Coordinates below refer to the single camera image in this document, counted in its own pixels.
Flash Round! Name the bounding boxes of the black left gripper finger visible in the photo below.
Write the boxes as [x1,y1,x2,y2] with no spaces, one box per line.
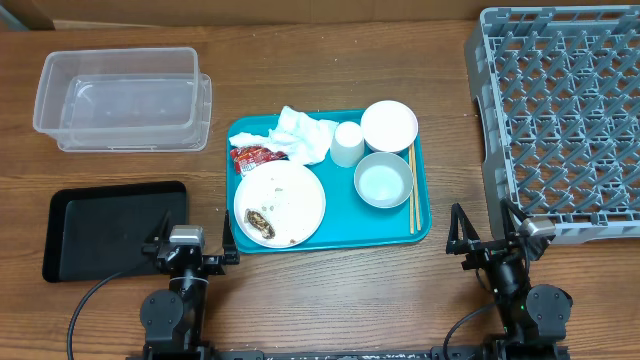
[222,210,239,264]
[150,210,171,244]

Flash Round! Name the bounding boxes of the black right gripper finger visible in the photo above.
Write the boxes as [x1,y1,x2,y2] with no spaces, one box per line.
[447,203,480,254]
[500,198,527,245]

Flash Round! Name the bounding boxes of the grey bowl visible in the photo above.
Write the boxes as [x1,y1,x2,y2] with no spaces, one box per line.
[354,152,413,209]

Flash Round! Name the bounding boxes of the white bowl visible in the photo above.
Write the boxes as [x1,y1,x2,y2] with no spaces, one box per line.
[360,100,419,153]

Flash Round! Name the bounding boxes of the white paper cup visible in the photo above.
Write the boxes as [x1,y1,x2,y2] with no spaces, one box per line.
[330,121,364,168]

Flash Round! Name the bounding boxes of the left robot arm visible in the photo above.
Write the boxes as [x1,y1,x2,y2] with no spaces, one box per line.
[140,213,240,359]

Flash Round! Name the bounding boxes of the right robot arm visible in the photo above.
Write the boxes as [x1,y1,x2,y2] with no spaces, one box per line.
[442,199,573,360]

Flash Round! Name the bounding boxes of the grey dishwasher rack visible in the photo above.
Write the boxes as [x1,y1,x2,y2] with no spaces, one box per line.
[464,5,639,244]

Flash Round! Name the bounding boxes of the brown food scrap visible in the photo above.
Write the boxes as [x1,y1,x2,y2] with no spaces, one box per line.
[245,209,275,239]

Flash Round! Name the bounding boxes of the black plastic tray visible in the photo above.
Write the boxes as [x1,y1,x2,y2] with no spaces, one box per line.
[42,181,188,283]

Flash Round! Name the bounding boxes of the white dinner plate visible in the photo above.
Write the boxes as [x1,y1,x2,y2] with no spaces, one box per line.
[233,160,326,249]

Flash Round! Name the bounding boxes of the teal serving tray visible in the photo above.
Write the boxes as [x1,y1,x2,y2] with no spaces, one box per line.
[226,109,432,254]

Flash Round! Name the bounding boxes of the red ketchup packet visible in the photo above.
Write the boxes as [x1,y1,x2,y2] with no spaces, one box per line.
[230,146,287,176]

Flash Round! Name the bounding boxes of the clear plastic bin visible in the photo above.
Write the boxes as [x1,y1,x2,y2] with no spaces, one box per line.
[33,47,213,152]

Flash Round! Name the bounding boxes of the crumpled white napkin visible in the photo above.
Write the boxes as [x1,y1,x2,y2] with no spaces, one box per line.
[229,106,338,165]

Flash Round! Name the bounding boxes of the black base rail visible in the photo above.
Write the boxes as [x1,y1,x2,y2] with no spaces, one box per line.
[210,346,491,360]

